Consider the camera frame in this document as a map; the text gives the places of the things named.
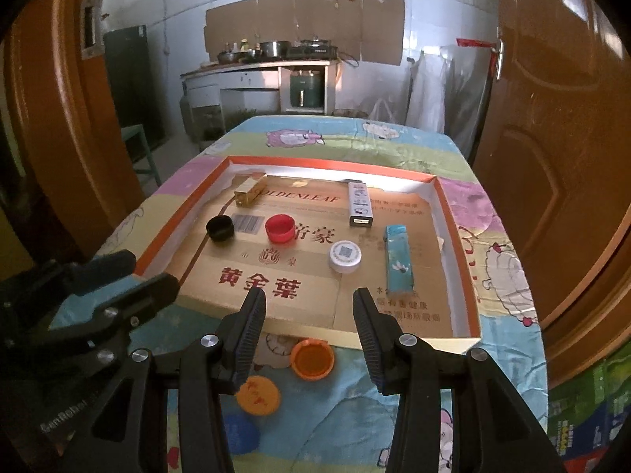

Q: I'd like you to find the green printed carton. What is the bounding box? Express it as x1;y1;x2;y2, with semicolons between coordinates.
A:
547;357;631;461

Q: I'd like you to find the metal latch plate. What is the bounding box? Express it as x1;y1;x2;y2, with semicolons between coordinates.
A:
81;0;105;57

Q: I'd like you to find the red bottle cap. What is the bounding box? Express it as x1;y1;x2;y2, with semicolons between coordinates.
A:
265;213;297;244

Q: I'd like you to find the black induction cooker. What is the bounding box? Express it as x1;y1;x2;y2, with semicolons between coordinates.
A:
286;45;340;59

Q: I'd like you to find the cardboard wall covering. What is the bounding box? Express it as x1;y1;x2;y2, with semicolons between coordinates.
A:
203;0;406;66

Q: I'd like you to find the clear plastic sheeting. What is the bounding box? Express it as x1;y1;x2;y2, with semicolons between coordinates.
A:
405;44;494;158

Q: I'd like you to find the white round cap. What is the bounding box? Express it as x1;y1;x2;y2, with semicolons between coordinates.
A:
329;240;362;273

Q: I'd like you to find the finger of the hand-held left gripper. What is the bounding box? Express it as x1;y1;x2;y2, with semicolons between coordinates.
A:
49;272;181;370
0;250;138;316

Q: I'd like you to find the glossy wooden door with handle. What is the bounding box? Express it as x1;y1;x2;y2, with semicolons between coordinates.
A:
470;0;631;385

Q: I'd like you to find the dark green panel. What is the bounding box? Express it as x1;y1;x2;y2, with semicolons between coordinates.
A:
103;24;166;151

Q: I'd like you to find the shallow cardboard box orange rim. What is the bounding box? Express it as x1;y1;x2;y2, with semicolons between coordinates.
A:
134;155;483;354

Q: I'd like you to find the orange bottle cap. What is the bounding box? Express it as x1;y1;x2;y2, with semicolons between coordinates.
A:
290;339;336;381
235;376;282;415

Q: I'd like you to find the small gold box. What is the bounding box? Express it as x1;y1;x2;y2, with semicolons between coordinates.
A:
231;173;267;208

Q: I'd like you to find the blue bottle cap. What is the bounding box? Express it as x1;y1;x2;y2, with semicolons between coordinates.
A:
224;414;262;454

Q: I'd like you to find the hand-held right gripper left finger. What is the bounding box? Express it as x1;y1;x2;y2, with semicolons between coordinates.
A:
66;287;268;473

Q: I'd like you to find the light blue slim pack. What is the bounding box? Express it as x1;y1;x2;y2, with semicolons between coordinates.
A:
385;224;416;292

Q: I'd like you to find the white plastic bag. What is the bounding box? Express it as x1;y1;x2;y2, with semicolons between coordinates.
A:
367;99;395;121

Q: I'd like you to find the green kitchen appliance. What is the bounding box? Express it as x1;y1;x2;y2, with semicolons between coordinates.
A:
290;70;321;108

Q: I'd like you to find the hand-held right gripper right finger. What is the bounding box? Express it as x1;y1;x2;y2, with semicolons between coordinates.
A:
352;287;568;473

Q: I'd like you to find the green wooden chair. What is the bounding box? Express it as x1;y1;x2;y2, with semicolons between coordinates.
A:
121;123;161;185

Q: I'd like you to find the wooden door with latch plate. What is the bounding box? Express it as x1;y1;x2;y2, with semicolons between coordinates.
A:
0;0;161;257

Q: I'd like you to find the white patterned cigarette box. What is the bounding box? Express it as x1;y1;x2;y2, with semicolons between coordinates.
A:
347;181;375;228

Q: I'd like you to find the black bottle cap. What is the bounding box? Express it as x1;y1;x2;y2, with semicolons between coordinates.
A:
205;216;235;243

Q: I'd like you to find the steel kitchen counter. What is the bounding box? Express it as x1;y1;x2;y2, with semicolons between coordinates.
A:
180;58;341;141

